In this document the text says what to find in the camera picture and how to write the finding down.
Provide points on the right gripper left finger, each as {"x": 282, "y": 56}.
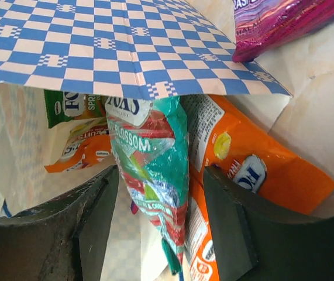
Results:
{"x": 64, "y": 238}

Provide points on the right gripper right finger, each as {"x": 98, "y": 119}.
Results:
{"x": 255, "y": 239}

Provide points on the orange Fox's candy bag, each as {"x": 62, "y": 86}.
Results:
{"x": 220, "y": 135}

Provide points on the teal mint cherry candy bag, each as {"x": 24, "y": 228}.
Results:
{"x": 149, "y": 141}

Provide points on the checkered paper bag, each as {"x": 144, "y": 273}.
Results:
{"x": 144, "y": 50}

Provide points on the purple candy bag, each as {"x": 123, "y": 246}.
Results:
{"x": 264, "y": 25}

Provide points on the green Fox's candy bag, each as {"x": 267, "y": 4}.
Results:
{"x": 65, "y": 106}

